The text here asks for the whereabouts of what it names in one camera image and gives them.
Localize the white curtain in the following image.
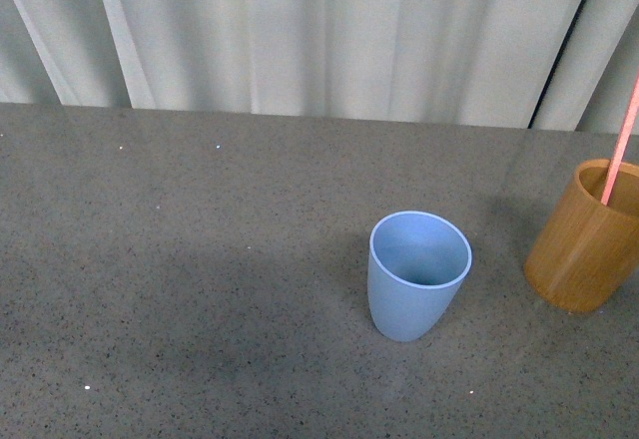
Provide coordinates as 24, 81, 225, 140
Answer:
1, 0, 638, 132

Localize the light blue plastic cup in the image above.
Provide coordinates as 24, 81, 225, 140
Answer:
367, 211, 472, 342

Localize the bamboo chopstick holder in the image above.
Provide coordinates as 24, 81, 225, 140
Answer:
523, 159, 638, 312

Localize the pink chopstick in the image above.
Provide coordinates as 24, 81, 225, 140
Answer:
600, 76, 639, 206

